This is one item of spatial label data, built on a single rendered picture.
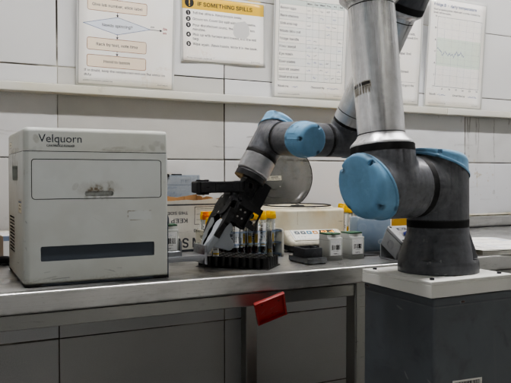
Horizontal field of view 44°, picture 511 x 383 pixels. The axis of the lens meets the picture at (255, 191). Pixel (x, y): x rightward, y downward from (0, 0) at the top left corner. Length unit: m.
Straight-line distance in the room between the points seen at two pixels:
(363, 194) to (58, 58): 1.10
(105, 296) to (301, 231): 0.70
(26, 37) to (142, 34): 0.33
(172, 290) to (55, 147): 0.36
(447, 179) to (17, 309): 0.81
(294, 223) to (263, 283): 0.43
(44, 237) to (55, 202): 0.07
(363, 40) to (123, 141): 0.50
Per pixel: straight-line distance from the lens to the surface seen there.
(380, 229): 1.71
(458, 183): 1.22
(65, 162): 1.26
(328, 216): 1.81
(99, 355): 2.00
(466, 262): 1.22
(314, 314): 2.27
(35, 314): 1.27
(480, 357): 1.25
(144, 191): 1.30
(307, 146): 1.32
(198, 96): 2.00
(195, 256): 1.35
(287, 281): 1.40
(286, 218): 1.76
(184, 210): 1.64
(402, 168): 1.12
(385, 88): 1.15
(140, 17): 2.00
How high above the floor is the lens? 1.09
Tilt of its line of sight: 2 degrees down
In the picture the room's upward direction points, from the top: straight up
